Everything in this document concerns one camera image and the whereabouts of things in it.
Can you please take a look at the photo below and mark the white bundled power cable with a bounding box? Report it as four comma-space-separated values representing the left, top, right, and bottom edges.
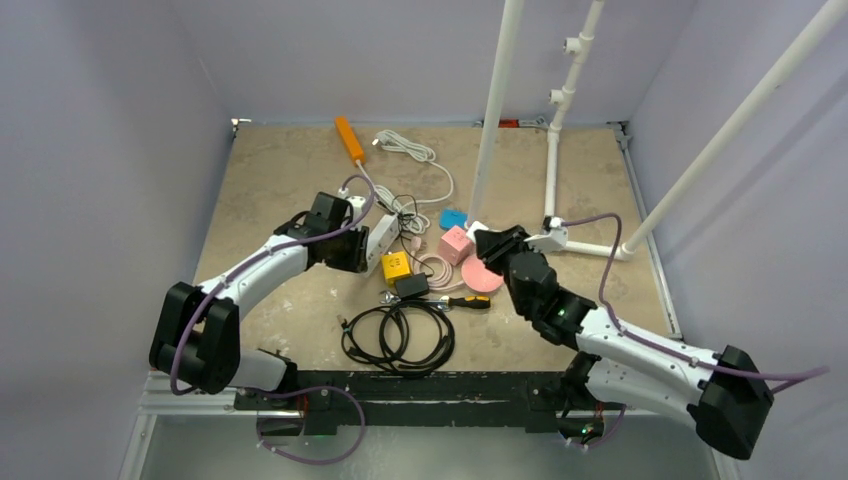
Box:
354, 129, 457, 236

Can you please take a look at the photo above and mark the blue travel adapter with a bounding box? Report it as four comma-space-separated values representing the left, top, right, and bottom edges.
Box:
438, 209, 468, 231

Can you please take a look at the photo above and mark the white power strip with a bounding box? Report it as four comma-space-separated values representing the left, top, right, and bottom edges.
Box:
366, 214, 400, 262

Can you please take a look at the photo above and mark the pink socket cable with plug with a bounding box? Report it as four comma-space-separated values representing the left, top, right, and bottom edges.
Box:
409, 235, 465, 294

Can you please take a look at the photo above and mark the thin black adapter cable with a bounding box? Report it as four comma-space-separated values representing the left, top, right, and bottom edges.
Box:
387, 193, 439, 280

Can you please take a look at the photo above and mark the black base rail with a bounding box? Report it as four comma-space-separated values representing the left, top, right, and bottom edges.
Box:
233, 369, 631, 439

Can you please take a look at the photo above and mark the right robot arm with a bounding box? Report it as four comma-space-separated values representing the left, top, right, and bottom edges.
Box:
473, 226, 774, 460

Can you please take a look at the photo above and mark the black power adapter brick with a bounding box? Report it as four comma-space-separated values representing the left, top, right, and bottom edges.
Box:
394, 273, 430, 300

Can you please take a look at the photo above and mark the orange power strip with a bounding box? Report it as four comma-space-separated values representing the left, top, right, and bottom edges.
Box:
334, 116, 365, 165

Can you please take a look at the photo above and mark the black coiled cable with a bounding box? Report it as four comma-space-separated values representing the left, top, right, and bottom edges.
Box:
339, 301, 457, 376

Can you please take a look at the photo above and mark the red clamp at table edge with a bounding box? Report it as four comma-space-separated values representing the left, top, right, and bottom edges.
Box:
498, 119, 521, 128

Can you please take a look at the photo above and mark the white pvc pipe frame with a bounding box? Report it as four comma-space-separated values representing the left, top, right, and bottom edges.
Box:
463, 0, 848, 262

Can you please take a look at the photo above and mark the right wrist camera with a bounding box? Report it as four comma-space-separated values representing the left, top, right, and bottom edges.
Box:
525, 216, 568, 254

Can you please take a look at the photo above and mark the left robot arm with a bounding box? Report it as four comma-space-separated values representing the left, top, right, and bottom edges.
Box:
148, 192, 370, 409

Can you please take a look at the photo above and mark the silver open end wrench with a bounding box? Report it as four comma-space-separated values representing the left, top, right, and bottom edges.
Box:
379, 290, 450, 311

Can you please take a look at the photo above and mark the pink cube power socket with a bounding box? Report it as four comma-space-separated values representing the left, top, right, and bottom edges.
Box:
437, 226, 474, 266

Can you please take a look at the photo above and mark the yellow black handled screwdriver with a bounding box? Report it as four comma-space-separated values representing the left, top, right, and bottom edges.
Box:
435, 296, 491, 311

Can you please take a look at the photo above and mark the yellow cube power socket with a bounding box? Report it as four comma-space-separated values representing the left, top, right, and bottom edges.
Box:
381, 251, 413, 288

